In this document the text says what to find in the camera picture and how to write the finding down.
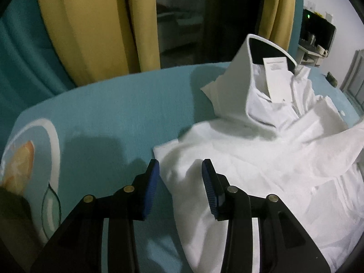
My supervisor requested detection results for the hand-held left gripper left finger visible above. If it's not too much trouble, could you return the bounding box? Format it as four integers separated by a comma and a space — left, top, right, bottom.
30, 159, 160, 273

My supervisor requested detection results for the teal curtain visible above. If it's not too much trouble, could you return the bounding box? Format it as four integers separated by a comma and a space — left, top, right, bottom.
0, 0, 75, 115

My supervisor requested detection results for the black monitor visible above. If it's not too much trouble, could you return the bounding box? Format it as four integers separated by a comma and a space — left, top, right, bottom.
301, 8, 337, 55

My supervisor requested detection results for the white desk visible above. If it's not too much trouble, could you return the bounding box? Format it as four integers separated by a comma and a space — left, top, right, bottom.
297, 44, 328, 68

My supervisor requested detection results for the white shirt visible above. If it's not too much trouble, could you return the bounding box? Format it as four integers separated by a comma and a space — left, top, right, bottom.
153, 33, 364, 273

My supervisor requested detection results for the white paper tag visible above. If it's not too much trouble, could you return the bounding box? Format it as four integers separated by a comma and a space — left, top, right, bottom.
263, 57, 295, 103

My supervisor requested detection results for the yellow curtain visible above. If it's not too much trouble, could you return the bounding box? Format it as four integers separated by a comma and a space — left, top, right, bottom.
36, 0, 160, 87
257, 0, 297, 55

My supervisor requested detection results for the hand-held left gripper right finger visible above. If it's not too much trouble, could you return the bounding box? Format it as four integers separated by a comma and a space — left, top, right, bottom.
201, 159, 332, 273

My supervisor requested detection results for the white radiator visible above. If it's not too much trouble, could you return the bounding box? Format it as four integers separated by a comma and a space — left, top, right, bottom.
342, 49, 364, 106

